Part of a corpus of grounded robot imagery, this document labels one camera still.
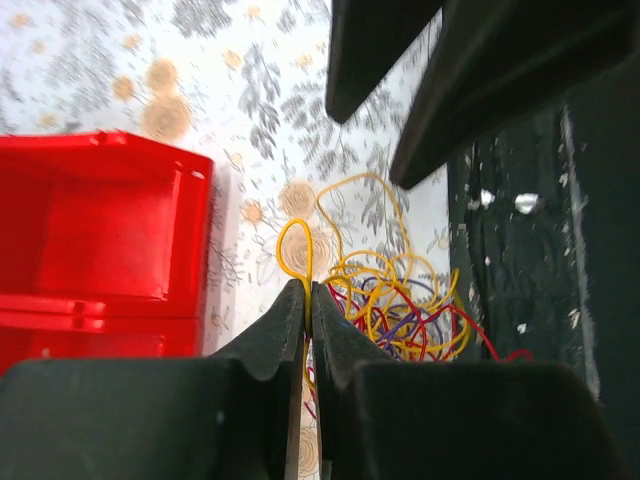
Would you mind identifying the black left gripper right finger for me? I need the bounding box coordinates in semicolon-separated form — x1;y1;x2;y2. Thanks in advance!
311;284;625;479

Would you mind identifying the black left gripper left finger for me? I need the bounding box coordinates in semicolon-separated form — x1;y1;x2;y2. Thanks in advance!
1;279;304;479

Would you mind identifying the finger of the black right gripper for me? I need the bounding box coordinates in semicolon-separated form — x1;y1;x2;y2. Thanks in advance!
325;0;443;124
389;1;639;190

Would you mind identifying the colourful cable bundle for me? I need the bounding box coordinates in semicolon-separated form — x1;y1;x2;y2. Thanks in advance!
314;172;534;421

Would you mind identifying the yellow thin cable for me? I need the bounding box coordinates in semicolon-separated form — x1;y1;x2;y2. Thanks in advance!
276;217;317;396

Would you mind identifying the red plastic bin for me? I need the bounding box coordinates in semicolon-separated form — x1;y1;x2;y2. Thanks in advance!
1;131;214;318
1;306;203;372

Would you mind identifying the floral table mat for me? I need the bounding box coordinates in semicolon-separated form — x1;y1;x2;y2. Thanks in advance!
1;1;418;358

